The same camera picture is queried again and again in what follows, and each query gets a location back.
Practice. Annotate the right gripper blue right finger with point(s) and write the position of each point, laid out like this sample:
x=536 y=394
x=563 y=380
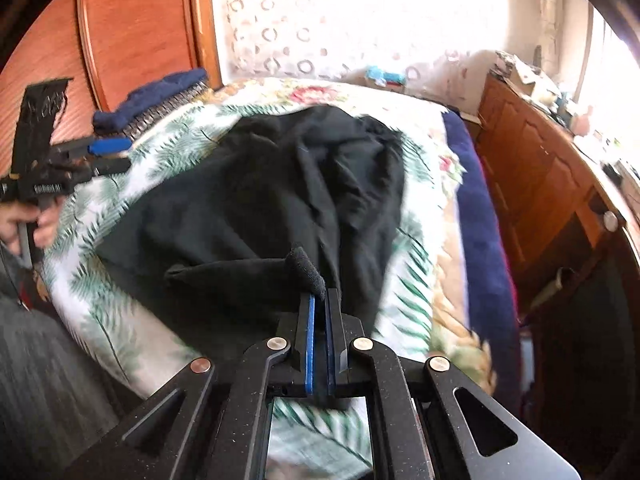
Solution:
x=336 y=345

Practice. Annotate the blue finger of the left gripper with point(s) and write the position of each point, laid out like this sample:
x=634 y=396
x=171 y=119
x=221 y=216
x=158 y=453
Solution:
x=102 y=167
x=90 y=146

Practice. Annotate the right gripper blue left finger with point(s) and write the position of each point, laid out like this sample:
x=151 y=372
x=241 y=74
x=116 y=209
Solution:
x=303 y=347

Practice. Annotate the black printed t-shirt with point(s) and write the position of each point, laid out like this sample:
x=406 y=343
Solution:
x=284 y=204

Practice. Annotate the person's left hand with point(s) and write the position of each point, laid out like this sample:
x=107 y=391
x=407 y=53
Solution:
x=11 y=214

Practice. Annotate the folded navy garment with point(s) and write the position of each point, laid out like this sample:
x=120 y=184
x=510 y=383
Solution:
x=142 y=99

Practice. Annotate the folded medallion pattern garment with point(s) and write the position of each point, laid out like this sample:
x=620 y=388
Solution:
x=148 y=118

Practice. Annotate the green leaf print sheet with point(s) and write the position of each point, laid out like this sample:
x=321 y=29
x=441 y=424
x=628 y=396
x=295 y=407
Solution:
x=212 y=421

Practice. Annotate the brown louvered wooden wardrobe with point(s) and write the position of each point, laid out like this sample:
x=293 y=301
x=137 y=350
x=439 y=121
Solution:
x=106 y=47

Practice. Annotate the navy blue blanket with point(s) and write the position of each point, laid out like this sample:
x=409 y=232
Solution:
x=491 y=293

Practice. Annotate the long wooden sideboard cabinet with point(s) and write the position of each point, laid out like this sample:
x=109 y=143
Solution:
x=555 y=207

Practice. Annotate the pink circle pattern curtain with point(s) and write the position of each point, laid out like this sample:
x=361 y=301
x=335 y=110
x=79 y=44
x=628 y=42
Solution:
x=430 y=46

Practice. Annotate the cardboard box on sideboard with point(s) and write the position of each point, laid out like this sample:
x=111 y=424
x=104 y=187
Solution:
x=530 y=81

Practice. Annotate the pink bottle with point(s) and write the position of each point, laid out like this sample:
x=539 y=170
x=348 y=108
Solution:
x=581 y=125

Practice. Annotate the window with wooden frame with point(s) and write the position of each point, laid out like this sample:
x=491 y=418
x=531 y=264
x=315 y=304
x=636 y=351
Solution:
x=610 y=89

